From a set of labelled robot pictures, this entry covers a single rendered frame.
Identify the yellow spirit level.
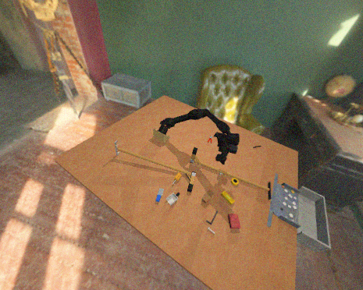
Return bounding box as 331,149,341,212
221,191,234,205

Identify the yellow ring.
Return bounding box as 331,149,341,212
231,178,239,186

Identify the red rectangular block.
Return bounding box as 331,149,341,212
227,214,241,229

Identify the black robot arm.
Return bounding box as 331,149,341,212
157,108,240,154

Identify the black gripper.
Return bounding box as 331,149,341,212
215,143,228,164

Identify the white open tray with black handle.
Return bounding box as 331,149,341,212
166,193,180,206

